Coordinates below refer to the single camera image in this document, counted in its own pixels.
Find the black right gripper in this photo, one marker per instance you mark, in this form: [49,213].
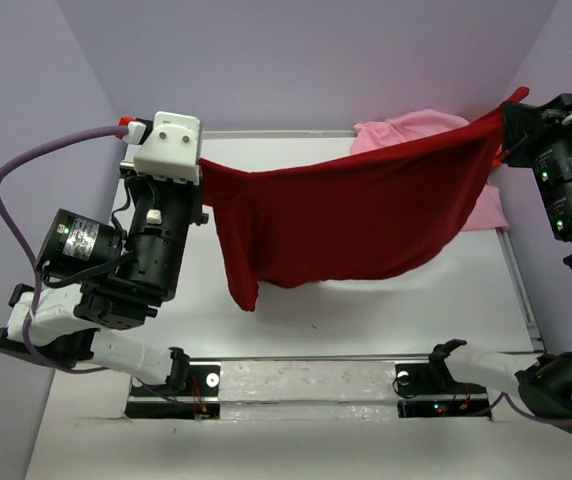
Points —
[528,125]

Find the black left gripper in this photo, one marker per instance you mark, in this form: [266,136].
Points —
[141,186]

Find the dark red t shirt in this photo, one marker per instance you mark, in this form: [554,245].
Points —
[369,216]

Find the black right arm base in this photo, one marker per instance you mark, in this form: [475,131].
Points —
[420,396]

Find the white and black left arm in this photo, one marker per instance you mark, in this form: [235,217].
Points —
[99,280]

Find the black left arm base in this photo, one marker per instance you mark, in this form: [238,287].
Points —
[198,400]

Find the orange cloth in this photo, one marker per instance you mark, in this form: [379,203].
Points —
[497,160]

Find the pink t shirt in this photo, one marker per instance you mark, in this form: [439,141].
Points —
[417,129]

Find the white cardboard front cover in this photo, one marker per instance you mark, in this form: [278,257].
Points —
[85,434]

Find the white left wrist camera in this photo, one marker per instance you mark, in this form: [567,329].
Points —
[169,146]

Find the white back table rail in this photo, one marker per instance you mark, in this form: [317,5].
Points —
[277,134]

